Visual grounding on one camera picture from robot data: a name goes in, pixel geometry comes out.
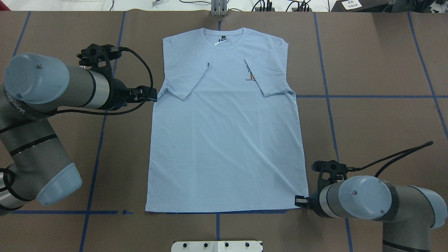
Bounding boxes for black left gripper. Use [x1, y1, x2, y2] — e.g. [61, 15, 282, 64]
[108, 78, 158, 110]

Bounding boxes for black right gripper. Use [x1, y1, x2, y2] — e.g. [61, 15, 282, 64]
[295, 190, 324, 217]

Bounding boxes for light blue t-shirt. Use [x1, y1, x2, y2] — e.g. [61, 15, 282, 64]
[145, 28, 309, 213]

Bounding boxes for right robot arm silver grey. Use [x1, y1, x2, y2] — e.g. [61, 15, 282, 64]
[295, 176, 447, 252]

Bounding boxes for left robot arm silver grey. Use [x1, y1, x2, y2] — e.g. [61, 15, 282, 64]
[1, 52, 157, 216]

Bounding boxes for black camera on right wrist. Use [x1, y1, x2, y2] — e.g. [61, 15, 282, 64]
[311, 160, 348, 192]

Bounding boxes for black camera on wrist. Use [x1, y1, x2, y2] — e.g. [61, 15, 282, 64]
[77, 43, 122, 79]
[311, 160, 348, 192]

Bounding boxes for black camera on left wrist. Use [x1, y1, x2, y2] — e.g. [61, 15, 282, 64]
[77, 43, 122, 79]

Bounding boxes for black braided left gripper cable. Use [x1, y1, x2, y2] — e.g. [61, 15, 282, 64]
[52, 47, 154, 116]

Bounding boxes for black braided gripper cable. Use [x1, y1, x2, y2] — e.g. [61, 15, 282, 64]
[345, 141, 434, 177]
[52, 47, 154, 116]

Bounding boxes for aluminium frame post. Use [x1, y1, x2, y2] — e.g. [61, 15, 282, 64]
[210, 0, 228, 16]

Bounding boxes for black braided right gripper cable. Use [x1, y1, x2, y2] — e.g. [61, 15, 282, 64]
[345, 141, 434, 177]

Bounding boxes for white robot mounting base plate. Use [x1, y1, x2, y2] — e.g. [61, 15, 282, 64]
[171, 240, 264, 252]

